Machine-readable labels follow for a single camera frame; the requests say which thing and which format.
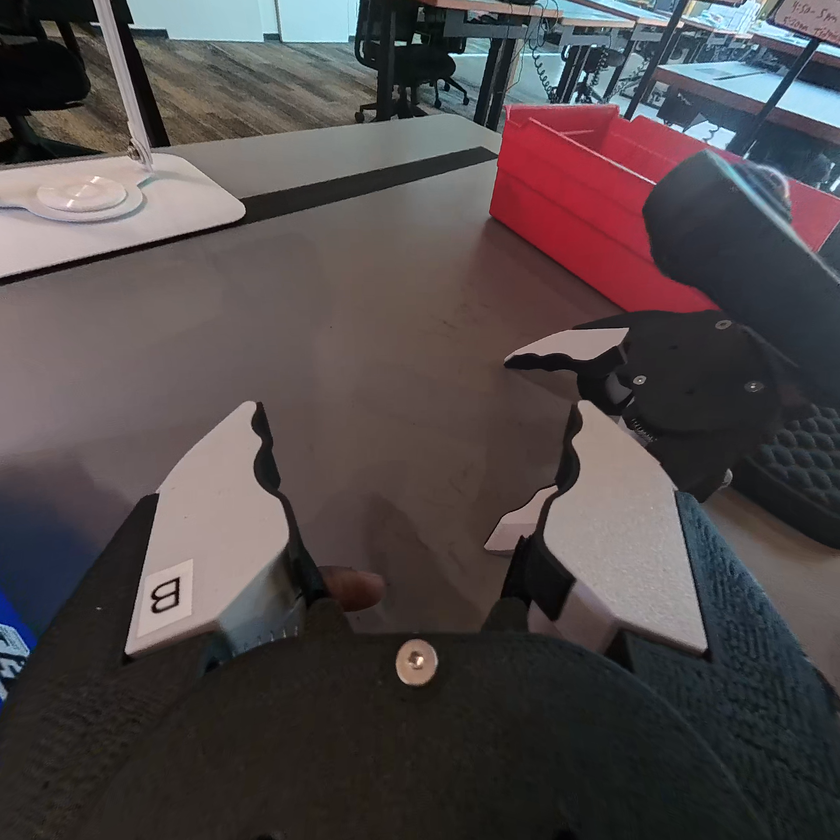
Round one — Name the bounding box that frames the black coiled cable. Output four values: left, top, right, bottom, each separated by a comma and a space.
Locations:
528, 13, 559, 102

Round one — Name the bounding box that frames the blue plastic bin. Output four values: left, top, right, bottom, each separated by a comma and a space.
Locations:
0, 586, 37, 704

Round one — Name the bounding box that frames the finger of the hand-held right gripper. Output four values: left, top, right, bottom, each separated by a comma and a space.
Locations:
483, 486, 559, 559
503, 327, 631, 375

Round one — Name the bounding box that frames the grey board on stand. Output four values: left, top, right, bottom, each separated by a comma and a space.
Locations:
727, 0, 840, 158
623, 0, 691, 120

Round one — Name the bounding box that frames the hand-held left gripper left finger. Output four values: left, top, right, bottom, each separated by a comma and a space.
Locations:
123, 400, 309, 659

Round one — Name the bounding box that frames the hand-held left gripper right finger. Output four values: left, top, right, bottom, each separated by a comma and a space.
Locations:
502, 399, 710, 657

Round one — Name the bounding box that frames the person's left hand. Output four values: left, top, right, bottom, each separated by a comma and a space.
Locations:
320, 567, 386, 613

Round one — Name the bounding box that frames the black office chair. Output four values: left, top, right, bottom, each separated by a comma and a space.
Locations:
354, 0, 470, 123
0, 0, 93, 165

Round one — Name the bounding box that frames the red plastic bin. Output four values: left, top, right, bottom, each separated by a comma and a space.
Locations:
489, 103, 840, 314

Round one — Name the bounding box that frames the black tape strip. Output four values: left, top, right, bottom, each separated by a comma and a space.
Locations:
239, 146, 500, 225

